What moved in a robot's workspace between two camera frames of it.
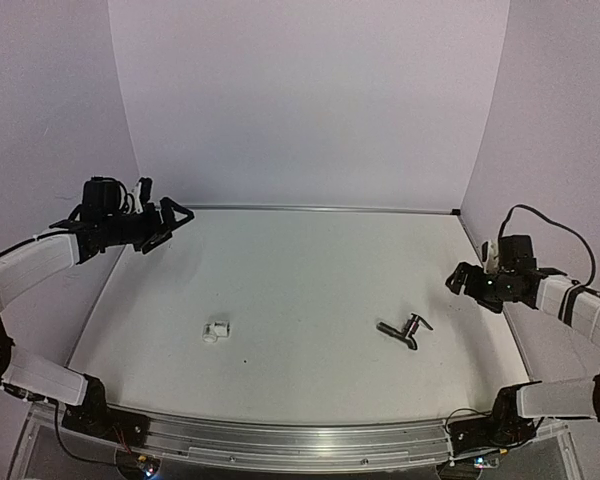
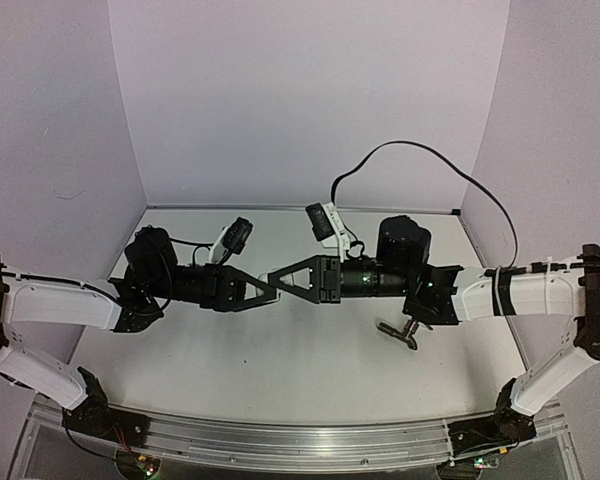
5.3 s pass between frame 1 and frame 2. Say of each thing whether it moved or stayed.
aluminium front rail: stayed
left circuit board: stayed
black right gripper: moved
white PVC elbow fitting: moved
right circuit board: stayed
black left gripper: moved
